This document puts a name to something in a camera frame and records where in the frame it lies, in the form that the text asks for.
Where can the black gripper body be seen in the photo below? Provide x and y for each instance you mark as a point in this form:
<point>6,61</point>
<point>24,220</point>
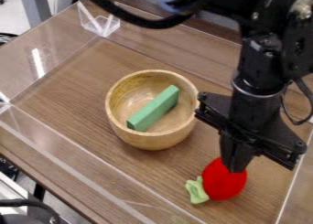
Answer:
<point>251,117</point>

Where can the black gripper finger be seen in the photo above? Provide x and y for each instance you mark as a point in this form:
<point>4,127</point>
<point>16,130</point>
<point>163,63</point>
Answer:
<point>236,151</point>

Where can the red plush strawberry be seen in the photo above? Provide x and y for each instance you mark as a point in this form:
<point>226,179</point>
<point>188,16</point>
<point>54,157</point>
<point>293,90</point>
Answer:
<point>215,184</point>

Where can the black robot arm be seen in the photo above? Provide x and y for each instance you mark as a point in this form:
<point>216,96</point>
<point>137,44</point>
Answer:
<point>275,58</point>

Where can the green rectangular block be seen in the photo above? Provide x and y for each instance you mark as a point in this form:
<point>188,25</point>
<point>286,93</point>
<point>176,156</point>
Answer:
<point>153,110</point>

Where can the wooden bowl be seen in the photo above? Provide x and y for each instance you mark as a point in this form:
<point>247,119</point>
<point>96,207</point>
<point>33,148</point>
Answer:
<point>131,93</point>

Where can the clear acrylic corner bracket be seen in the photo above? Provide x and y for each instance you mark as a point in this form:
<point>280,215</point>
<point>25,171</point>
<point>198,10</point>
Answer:
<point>100,25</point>

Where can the grey post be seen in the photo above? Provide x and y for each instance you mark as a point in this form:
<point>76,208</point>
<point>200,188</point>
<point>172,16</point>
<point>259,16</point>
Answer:
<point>36,11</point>

